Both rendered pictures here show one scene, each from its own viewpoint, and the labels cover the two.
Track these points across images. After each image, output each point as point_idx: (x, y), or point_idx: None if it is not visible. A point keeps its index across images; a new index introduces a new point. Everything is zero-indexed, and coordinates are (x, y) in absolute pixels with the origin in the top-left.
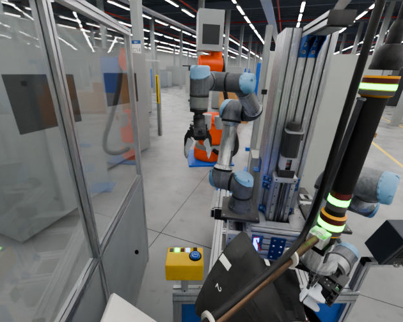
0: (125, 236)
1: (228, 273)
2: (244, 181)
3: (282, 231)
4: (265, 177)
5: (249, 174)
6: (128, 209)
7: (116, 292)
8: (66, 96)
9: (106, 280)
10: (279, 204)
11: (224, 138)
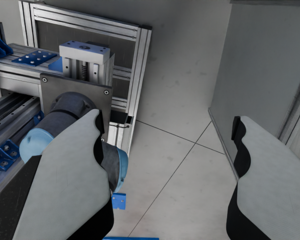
0: (265, 94)
1: None
2: (39, 138)
3: (11, 68)
4: (5, 165)
5: (25, 161)
6: (272, 132)
7: (265, 24)
8: None
9: None
10: (1, 115)
11: None
